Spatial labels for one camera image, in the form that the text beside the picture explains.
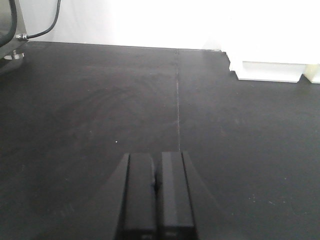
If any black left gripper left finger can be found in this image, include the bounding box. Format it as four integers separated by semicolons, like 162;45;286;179
95;153;157;240

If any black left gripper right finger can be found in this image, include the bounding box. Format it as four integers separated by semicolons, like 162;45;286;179
157;152;225;240

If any left white storage bin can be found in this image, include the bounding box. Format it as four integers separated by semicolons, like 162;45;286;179
221;40;320;84

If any black power cable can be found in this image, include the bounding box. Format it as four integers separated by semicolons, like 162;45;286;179
26;0;62;40

